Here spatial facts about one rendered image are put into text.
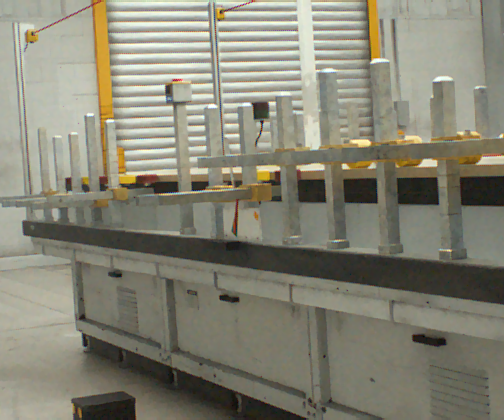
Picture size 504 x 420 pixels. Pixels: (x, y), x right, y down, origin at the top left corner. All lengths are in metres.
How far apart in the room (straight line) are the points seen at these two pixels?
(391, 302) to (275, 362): 1.17
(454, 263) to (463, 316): 0.14
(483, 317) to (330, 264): 0.57
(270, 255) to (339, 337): 0.41
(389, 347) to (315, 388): 0.43
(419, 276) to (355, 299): 0.38
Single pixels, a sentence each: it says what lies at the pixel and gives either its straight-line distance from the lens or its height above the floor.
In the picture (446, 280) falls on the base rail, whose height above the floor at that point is 0.66.
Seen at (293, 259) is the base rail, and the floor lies 0.67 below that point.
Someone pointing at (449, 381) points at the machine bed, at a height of 0.33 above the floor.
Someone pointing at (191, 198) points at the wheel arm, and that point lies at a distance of 3.20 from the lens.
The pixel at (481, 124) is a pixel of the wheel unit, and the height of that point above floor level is 1.02.
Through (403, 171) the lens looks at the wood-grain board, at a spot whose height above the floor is 0.89.
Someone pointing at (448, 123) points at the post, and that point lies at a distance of 2.46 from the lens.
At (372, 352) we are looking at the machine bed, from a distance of 3.28.
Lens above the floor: 0.96
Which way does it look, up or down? 3 degrees down
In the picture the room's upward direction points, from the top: 4 degrees counter-clockwise
